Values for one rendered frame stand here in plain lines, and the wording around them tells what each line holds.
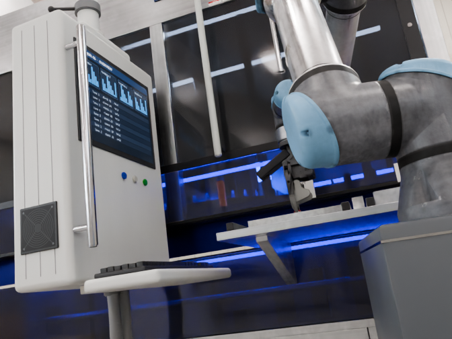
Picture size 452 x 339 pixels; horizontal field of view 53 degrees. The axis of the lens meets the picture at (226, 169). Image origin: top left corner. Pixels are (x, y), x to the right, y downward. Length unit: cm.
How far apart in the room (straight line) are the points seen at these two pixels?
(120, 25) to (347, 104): 147
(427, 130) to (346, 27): 49
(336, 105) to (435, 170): 16
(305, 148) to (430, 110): 17
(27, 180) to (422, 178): 95
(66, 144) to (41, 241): 25
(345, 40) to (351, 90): 47
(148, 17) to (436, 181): 151
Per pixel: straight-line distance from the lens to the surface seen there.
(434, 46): 164
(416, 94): 68
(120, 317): 146
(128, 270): 108
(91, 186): 115
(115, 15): 204
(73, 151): 122
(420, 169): 67
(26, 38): 143
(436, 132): 67
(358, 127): 64
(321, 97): 66
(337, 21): 109
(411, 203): 66
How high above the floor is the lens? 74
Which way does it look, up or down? 15 degrees up
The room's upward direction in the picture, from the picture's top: 8 degrees counter-clockwise
